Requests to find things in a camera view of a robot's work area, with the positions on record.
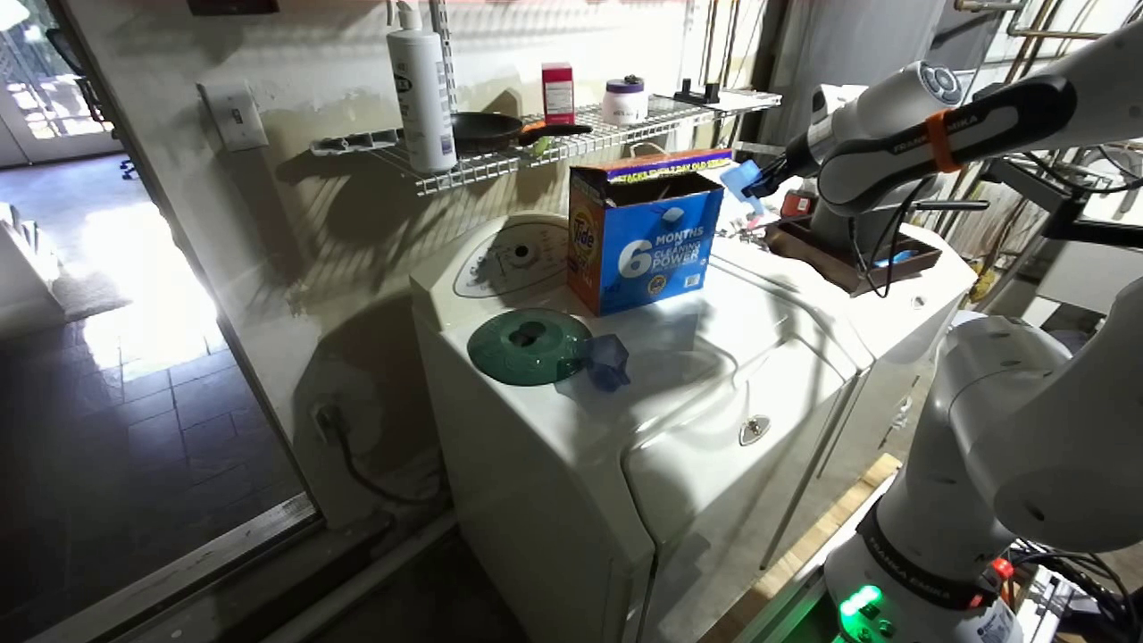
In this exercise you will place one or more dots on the black stand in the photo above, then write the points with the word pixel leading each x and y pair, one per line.
pixel 1074 215

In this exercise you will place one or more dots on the white dryer machine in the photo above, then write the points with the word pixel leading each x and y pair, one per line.
pixel 868 333

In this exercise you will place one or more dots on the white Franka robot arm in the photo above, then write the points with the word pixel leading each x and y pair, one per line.
pixel 1049 452

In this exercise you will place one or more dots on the green round lid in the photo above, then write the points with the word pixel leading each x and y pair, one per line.
pixel 531 345

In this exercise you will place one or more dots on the blue cardboard detergent box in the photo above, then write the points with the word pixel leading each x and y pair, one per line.
pixel 645 250

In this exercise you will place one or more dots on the white jar purple lid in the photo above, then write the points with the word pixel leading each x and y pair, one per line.
pixel 625 105

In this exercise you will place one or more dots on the black frying pan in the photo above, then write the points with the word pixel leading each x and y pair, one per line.
pixel 488 131

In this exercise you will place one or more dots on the small dark spice jar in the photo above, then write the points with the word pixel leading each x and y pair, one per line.
pixel 795 205

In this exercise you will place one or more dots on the tall white bottle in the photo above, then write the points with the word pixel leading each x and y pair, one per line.
pixel 423 93

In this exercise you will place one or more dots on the white washing machine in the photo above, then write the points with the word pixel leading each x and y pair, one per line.
pixel 666 475

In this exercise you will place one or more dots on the wooden plank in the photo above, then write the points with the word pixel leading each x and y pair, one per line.
pixel 808 542

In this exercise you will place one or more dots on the red pink carton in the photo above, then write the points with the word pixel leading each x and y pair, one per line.
pixel 560 93

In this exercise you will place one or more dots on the white wall switch plate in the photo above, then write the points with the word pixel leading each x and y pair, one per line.
pixel 237 119

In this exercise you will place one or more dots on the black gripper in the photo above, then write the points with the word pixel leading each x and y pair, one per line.
pixel 795 157

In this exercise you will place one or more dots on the green orange item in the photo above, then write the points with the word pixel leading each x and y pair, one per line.
pixel 542 144

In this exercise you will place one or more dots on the translucent blue measuring cup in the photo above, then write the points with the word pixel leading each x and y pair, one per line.
pixel 608 363

